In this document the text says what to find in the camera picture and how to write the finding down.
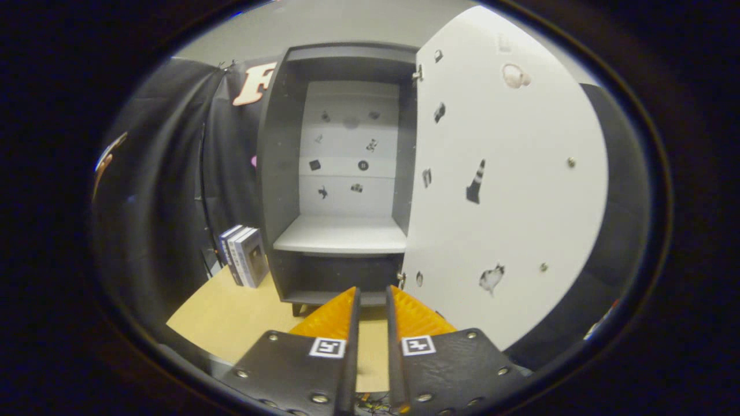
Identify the black backdrop cloth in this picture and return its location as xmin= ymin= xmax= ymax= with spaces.
xmin=92 ymin=57 xmax=637 ymax=370

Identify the white cabinet door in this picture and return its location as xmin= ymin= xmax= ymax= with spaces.
xmin=400 ymin=6 xmax=609 ymax=352

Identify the white cabinet shelf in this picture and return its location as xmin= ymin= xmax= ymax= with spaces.
xmin=273 ymin=214 xmax=408 ymax=255

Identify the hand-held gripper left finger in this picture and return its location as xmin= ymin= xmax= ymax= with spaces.
xmin=220 ymin=286 xmax=362 ymax=416

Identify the dark grey cabinet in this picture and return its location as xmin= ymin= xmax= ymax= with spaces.
xmin=256 ymin=42 xmax=420 ymax=317

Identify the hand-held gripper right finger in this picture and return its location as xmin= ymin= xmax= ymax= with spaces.
xmin=386 ymin=285 xmax=530 ymax=416

